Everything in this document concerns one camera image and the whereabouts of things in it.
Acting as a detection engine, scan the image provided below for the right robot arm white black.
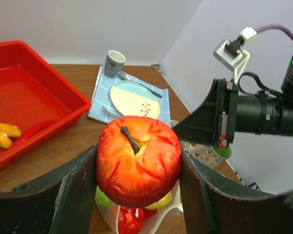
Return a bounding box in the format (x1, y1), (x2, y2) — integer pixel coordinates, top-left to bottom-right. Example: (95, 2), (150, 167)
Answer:
(172, 55), (293, 148)

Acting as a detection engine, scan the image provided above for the red toy chili pepper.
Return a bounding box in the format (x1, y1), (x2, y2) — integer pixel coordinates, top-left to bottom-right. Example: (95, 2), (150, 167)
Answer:
(11, 120), (57, 148)

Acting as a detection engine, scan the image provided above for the yellow toy lemon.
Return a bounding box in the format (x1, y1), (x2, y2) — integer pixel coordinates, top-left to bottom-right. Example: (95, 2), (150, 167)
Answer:
(146, 192), (172, 210)

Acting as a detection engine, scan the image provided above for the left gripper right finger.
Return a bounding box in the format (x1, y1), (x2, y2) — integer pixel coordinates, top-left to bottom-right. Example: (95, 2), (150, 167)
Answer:
(179, 147), (293, 234)

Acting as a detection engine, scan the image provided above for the clear polka dot zip bag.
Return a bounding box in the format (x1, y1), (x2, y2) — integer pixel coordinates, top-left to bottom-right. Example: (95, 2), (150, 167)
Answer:
(95, 119), (193, 234)

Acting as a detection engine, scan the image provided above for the cream and teal plate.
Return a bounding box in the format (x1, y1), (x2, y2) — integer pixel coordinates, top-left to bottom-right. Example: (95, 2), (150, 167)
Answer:
(110, 81), (161, 119)

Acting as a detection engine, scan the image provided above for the small grey blue cup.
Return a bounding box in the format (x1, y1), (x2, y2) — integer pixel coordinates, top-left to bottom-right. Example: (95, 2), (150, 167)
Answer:
(104, 50), (126, 78)

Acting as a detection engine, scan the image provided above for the steel fork black handle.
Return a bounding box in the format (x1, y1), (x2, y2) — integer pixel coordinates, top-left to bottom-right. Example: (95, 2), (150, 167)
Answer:
(101, 105), (120, 119)

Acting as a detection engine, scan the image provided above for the dark red toy apple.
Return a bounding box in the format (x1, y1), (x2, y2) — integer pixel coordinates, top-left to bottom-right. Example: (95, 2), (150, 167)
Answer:
(118, 206), (157, 234)

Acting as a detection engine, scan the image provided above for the green custard apple toy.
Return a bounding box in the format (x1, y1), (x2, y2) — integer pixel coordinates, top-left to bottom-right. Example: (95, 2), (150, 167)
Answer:
(95, 186), (115, 209)

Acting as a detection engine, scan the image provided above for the steel spoon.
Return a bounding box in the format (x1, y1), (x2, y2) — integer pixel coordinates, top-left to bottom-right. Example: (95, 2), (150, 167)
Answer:
(119, 70), (162, 98)

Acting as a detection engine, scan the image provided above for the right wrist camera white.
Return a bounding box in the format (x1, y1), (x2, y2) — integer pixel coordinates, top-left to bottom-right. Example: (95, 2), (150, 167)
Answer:
(213, 27), (257, 84)

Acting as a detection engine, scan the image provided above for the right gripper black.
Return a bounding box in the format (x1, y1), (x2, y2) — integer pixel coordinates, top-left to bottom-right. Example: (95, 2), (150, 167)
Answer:
(172, 79), (293, 149)

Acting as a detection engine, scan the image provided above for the red orange toy apple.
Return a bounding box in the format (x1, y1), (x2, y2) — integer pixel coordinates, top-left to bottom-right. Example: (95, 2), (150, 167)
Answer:
(95, 116), (182, 209)

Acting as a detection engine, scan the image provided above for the blue checked cloth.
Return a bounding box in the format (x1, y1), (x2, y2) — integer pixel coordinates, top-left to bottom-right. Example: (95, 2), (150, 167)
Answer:
(88, 66), (170, 123)

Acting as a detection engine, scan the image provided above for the orange toy ginger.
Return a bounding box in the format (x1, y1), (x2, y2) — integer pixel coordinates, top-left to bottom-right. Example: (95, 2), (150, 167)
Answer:
(0, 122), (21, 149)

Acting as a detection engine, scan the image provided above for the green floral mug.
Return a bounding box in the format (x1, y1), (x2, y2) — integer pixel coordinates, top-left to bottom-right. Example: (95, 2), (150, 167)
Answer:
(190, 144), (232, 168)

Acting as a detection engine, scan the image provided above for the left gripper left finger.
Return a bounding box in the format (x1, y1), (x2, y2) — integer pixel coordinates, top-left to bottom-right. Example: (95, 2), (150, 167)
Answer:
(0, 145), (97, 234)

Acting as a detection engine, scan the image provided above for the red plastic tray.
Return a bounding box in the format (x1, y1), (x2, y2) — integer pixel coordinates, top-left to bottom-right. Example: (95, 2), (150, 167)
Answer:
(0, 41), (91, 170)

